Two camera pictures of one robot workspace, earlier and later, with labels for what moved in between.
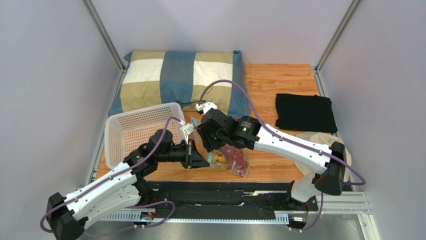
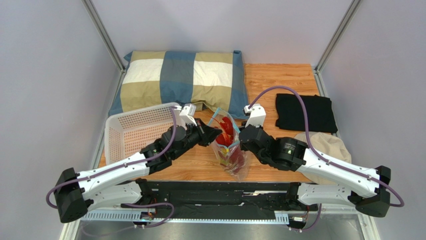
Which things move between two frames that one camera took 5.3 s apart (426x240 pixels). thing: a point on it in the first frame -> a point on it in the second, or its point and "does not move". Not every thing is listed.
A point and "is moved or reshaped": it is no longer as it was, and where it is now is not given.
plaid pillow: x=149 y=78 does not move
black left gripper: x=198 y=160 -> x=206 y=134
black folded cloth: x=305 y=112 does not move
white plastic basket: x=125 y=130 does not move
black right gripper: x=206 y=133 -> x=245 y=137
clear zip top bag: x=228 y=158 is moved or reshaped
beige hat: x=323 y=139 does not move
